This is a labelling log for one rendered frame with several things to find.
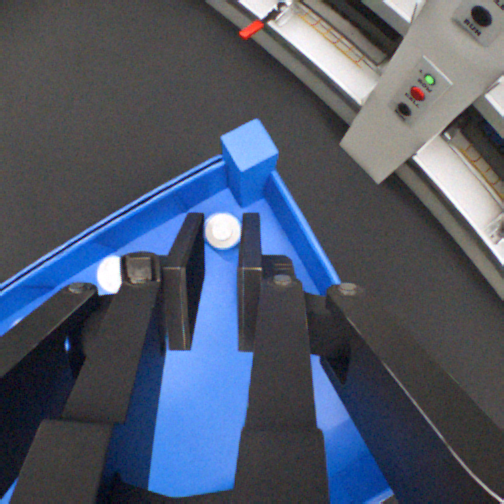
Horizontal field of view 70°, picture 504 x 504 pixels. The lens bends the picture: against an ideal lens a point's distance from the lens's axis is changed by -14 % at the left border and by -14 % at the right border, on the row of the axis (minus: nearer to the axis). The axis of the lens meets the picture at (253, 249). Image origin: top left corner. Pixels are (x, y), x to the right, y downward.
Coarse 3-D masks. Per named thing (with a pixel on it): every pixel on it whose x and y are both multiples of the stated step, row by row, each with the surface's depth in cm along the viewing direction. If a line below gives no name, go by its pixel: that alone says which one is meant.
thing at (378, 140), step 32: (448, 0) 27; (416, 32) 34; (448, 32) 30; (416, 64) 38; (448, 64) 34; (480, 64) 30; (384, 96) 47; (448, 96) 37; (352, 128) 60; (384, 128) 53; (416, 128) 46; (384, 160) 59
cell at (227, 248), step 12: (216, 216) 19; (228, 216) 19; (204, 228) 19; (216, 228) 18; (228, 228) 18; (240, 228) 19; (216, 240) 19; (228, 240) 19; (216, 252) 20; (228, 252) 19
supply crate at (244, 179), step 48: (240, 144) 18; (192, 192) 22; (240, 192) 21; (288, 192) 20; (96, 240) 21; (144, 240) 25; (288, 240) 25; (0, 288) 19; (48, 288) 23; (192, 384) 24; (240, 384) 24; (192, 432) 23; (240, 432) 24; (336, 432) 24; (192, 480) 23; (336, 480) 22; (384, 480) 20
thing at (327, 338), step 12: (264, 264) 15; (276, 264) 15; (288, 264) 15; (264, 276) 14; (312, 300) 12; (324, 300) 12; (312, 312) 11; (324, 312) 11; (312, 324) 11; (324, 324) 11; (336, 324) 11; (312, 336) 11; (324, 336) 11; (336, 336) 11; (312, 348) 12; (324, 348) 11; (336, 348) 11; (348, 348) 11
